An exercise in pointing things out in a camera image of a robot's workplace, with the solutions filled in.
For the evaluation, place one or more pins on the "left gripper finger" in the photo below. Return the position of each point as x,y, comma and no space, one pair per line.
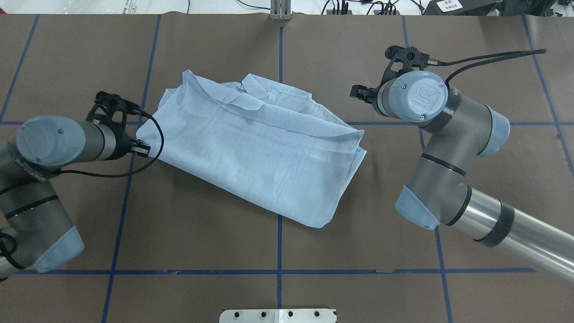
139,147

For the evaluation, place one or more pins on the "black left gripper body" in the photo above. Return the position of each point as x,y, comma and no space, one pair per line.
119,144

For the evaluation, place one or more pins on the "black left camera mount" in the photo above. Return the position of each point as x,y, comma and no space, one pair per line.
111,110

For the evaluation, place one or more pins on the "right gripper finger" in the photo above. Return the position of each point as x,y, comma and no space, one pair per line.
366,94

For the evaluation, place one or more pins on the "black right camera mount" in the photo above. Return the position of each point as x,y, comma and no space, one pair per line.
403,60

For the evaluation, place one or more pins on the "light blue button shirt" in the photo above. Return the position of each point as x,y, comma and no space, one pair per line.
266,142

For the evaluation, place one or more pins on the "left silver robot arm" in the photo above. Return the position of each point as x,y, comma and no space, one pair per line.
40,232

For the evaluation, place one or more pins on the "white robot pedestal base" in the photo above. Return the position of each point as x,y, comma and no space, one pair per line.
301,315

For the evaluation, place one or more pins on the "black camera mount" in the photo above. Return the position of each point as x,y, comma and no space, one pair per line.
111,110
403,60

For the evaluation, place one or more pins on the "aluminium frame post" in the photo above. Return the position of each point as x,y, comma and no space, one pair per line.
280,10

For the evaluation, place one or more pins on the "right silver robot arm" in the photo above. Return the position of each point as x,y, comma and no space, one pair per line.
462,130

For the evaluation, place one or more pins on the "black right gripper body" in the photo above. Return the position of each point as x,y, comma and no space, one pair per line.
373,95

